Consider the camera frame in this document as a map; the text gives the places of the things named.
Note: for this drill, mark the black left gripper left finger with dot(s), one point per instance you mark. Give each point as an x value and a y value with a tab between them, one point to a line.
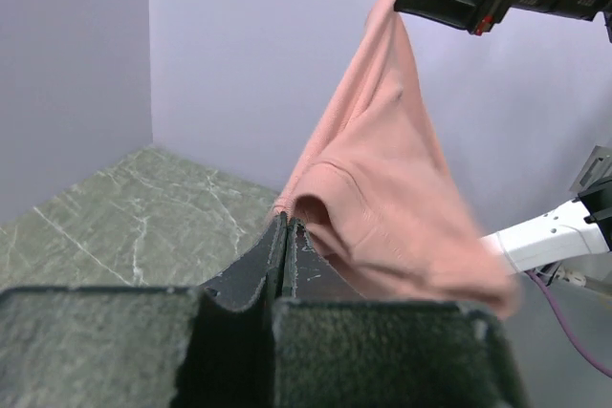
203	346

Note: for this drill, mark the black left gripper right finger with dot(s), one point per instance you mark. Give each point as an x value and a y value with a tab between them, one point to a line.
333	348

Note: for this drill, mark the pink t shirt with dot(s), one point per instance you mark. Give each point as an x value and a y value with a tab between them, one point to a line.
374	190

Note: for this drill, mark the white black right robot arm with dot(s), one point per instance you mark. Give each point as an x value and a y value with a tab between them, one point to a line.
581	226

